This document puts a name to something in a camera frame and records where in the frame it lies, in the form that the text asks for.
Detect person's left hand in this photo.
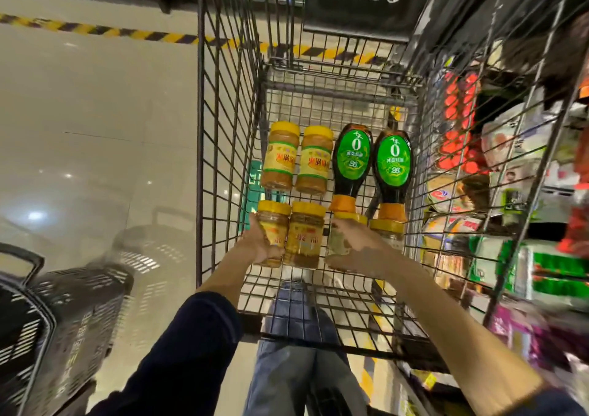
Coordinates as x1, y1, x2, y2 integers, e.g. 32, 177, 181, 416
237, 214, 288, 266

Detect person's right hand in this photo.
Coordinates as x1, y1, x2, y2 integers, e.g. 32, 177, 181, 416
324, 219, 409, 280

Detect yellow-lid jar beige label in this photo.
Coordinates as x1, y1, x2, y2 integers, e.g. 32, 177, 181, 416
369, 218, 406, 251
325, 212, 369, 272

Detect yellow-lid jar yellow label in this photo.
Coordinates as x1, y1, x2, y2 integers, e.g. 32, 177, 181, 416
255, 200, 291, 268
284, 201, 326, 270

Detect black wire shopping cart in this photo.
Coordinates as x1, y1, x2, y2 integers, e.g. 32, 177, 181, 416
195, 0, 589, 375

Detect person's left forearm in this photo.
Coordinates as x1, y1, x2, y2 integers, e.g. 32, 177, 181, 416
196, 245, 263, 313

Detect person's right forearm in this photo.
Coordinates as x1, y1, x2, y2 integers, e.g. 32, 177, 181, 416
382, 256, 551, 416

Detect black plastic shopping basket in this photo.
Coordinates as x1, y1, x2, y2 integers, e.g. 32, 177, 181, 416
0, 241, 135, 416

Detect green floor arrow sticker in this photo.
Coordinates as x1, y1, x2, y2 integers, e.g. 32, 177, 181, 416
244, 160, 268, 214

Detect blue jeans legs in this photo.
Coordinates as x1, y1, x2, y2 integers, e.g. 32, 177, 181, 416
242, 280, 369, 416

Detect dark blue left sleeve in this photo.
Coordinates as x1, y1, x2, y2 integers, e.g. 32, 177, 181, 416
87, 291, 245, 416

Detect dark blue sleeve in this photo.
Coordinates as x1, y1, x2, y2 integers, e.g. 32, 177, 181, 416
506, 385, 589, 416
87, 291, 245, 416

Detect group of small red packets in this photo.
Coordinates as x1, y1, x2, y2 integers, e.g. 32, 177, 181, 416
436, 71, 482, 175

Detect group of assorted food packets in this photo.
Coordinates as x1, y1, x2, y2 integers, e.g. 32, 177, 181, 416
421, 88, 589, 416

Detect dark blue right sleeve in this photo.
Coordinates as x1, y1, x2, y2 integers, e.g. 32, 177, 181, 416
506, 385, 589, 416

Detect yellow black floor tape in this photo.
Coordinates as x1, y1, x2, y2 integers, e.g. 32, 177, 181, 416
0, 13, 392, 67

